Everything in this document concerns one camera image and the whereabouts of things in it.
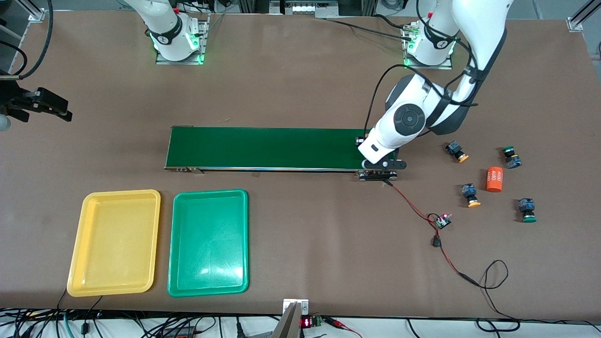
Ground yellow mushroom push button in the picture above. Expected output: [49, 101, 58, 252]
[445, 140, 470, 164]
[461, 183, 481, 208]

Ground orange cylindrical capacitor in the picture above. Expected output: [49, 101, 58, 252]
[485, 166, 504, 193]

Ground green mushroom push button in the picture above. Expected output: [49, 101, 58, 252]
[518, 198, 537, 223]
[501, 146, 523, 169]

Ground green conveyor belt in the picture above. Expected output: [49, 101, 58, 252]
[164, 125, 399, 183]

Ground grey control box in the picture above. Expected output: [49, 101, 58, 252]
[270, 0, 339, 18]

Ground yellow plastic tray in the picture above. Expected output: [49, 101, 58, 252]
[67, 189, 162, 298]

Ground red alligator clip lead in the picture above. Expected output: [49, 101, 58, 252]
[325, 317, 363, 338]

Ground green plastic tray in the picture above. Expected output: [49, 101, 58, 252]
[167, 189, 249, 298]

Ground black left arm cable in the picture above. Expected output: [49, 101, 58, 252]
[364, 63, 480, 137]

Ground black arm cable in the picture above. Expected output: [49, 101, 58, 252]
[0, 0, 53, 80]
[364, 63, 480, 137]

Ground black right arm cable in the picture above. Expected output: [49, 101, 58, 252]
[0, 0, 53, 80]

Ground red and black wire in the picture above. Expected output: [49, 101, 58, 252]
[383, 180, 481, 287]

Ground aluminium frame profile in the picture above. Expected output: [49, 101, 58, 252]
[27, 0, 47, 22]
[567, 0, 601, 32]

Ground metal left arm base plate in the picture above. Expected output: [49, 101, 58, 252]
[404, 23, 454, 70]

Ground black table cable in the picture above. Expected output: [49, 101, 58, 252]
[325, 14, 416, 42]

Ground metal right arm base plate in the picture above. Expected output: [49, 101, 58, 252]
[156, 14, 209, 65]

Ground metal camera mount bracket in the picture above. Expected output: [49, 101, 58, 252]
[272, 298, 310, 338]

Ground thin black wire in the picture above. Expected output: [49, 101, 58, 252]
[476, 259, 521, 333]

